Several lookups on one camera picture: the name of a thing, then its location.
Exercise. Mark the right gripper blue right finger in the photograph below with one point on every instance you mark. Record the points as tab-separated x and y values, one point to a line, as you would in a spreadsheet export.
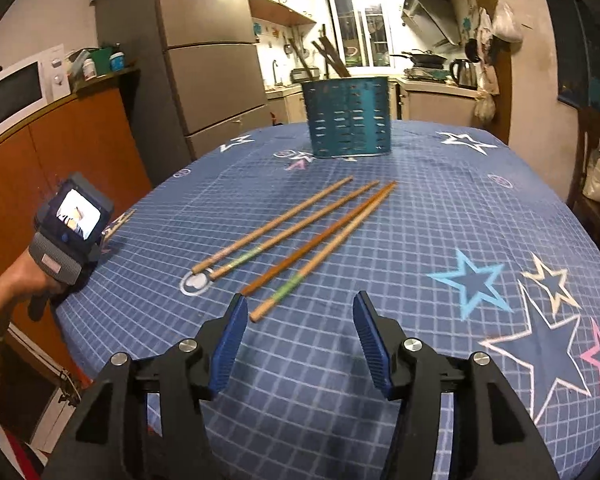
374	333

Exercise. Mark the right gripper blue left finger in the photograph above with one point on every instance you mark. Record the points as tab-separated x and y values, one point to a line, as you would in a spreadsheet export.
226	337

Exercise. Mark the light green banded chopstick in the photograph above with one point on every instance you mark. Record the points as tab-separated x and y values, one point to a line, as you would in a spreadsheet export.
329	246

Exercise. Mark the dark brown wooden chopstick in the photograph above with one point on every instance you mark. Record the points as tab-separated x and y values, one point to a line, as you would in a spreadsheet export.
311	244

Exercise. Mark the green banded wooden chopstick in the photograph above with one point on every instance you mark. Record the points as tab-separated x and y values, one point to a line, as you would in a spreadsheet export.
263	247

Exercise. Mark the plain wooden chopstick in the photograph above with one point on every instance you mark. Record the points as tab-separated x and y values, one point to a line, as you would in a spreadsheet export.
268	226

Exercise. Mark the kitchen window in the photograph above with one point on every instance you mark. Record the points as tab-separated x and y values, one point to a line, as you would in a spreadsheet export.
362	35

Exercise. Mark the person's left hand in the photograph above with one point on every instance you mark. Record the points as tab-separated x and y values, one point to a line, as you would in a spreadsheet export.
23	280

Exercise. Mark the orange wooden cabinet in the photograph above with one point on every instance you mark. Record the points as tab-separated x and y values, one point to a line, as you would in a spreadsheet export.
88	132

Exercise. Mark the blue star grid tablecloth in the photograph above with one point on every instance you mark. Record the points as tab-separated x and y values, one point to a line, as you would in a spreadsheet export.
471	251

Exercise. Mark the white microwave oven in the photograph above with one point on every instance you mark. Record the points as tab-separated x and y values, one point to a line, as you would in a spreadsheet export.
31	84

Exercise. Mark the white blue lidded jar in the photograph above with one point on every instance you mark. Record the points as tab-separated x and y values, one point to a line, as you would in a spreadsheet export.
117	62

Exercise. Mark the green container on cabinet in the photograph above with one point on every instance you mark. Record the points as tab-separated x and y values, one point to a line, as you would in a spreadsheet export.
101	59

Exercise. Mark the teal perforated utensil holder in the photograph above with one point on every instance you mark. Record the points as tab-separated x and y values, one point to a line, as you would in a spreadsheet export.
348	117

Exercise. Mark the silver multi-door refrigerator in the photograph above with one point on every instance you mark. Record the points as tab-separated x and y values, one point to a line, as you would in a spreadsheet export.
200	80

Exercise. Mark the stainless electric kettle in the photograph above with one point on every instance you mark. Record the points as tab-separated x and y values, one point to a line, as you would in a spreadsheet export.
463	73

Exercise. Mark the black wok on stove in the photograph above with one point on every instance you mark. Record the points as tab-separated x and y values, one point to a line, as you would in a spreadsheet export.
425	59

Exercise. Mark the steel range hood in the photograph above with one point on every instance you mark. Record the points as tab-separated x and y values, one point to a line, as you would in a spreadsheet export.
433	21

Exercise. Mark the hanging plastic bag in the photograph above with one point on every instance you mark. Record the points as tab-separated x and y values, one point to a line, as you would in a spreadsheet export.
505	25

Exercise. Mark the camera display on left gripper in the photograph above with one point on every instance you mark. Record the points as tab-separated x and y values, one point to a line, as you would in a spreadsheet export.
78	214

